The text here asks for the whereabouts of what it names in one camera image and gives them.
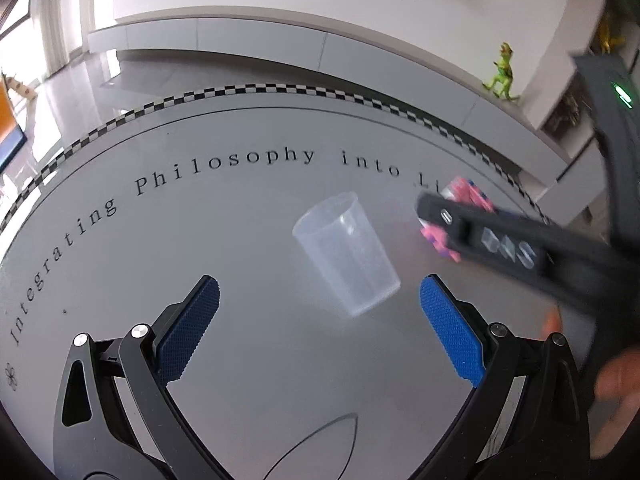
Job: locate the dried plant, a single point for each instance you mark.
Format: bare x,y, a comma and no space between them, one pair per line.
570,110

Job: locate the orange screen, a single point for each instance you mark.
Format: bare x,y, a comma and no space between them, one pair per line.
7,125

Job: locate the pink orange cube toy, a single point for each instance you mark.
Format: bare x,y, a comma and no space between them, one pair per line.
467,192

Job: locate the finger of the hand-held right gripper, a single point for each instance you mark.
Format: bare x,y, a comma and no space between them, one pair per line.
442,217

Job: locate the white low cabinet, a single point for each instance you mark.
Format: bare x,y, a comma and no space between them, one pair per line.
300,45

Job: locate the yellow green toy figure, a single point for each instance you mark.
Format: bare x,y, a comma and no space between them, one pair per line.
607,35

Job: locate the clear plastic cup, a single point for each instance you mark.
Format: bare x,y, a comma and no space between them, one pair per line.
345,250

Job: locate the green dinosaur toy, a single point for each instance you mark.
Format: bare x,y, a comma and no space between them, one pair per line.
502,72

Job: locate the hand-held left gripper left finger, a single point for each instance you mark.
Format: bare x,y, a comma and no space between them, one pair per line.
190,330

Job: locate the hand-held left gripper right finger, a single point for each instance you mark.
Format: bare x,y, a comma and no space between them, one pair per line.
450,332

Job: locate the person's right hand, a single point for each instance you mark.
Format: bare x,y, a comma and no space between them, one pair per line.
620,375

